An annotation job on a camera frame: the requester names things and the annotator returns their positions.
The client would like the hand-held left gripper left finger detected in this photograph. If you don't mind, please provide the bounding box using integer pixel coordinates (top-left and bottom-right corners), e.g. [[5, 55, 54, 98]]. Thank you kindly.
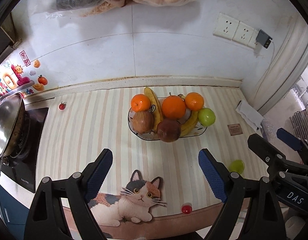
[[27, 148, 113, 240]]

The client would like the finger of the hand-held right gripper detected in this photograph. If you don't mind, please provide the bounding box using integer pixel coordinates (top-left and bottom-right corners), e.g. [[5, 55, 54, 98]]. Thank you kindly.
[[276, 128, 308, 161], [247, 133, 308, 182]]

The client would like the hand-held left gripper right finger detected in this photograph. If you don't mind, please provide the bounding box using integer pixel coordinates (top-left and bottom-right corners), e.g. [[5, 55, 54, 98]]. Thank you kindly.
[[198, 148, 288, 240]]

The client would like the yellow banana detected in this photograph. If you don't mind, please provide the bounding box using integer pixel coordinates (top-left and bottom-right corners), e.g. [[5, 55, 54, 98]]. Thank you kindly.
[[178, 94, 199, 137]]

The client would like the green apple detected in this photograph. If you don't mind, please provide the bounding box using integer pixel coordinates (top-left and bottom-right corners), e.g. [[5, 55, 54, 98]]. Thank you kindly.
[[230, 159, 245, 175], [198, 107, 216, 127]]

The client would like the oval patterned ceramic plate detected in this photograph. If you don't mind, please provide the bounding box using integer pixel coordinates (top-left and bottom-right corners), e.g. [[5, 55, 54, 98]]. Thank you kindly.
[[128, 106, 208, 141]]

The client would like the brown round pear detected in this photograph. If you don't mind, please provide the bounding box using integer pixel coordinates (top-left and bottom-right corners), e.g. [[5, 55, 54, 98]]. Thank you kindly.
[[132, 111, 154, 134], [157, 119, 181, 143]]

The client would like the small orange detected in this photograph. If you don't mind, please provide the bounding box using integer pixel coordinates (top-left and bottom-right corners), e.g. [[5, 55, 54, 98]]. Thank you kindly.
[[131, 94, 151, 113], [185, 92, 205, 112]]

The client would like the large orange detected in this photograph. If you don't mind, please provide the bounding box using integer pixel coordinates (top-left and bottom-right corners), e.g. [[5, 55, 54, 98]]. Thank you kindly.
[[161, 95, 187, 120]]

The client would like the spotted banana with sticker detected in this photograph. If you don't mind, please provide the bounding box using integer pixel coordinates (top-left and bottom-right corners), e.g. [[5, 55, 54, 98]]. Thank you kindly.
[[143, 86, 164, 132]]

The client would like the small brown card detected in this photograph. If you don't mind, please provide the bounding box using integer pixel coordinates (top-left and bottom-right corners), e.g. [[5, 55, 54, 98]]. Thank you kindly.
[[228, 123, 243, 136]]

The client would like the white folded paper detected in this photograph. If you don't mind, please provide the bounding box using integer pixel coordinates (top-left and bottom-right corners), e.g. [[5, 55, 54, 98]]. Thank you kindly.
[[235, 100, 264, 131]]

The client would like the frosted glass sliding door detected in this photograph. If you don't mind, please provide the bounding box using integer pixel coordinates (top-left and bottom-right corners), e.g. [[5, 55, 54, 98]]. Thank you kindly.
[[256, 62, 308, 144]]

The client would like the striped cat print tablecloth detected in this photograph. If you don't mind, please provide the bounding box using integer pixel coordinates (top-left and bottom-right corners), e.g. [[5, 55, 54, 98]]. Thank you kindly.
[[35, 86, 282, 240]]

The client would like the black glass cooktop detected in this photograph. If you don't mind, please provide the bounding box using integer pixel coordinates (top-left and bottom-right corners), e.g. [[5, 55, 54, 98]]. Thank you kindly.
[[0, 107, 50, 194]]

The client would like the grey plug charger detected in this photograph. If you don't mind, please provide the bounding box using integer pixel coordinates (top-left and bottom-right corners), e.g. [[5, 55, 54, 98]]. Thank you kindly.
[[256, 29, 273, 49]]

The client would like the steel wok with lid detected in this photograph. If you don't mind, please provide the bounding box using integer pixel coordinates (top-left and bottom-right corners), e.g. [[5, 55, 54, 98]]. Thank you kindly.
[[0, 92, 26, 159]]

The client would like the white charger cable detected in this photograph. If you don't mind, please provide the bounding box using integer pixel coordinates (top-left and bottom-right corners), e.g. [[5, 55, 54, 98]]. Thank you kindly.
[[268, 40, 276, 69]]

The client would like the white wall socket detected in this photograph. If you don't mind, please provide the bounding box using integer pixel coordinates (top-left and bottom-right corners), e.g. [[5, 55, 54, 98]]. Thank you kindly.
[[232, 21, 259, 47], [213, 12, 240, 39]]

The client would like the colourful wall sticker sheet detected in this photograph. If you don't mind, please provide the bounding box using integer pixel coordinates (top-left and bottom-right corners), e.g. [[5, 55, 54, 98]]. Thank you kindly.
[[0, 61, 35, 101]]

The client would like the red stamp wall sticker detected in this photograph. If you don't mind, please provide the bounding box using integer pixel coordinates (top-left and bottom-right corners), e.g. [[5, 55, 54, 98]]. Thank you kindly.
[[20, 51, 31, 67]]

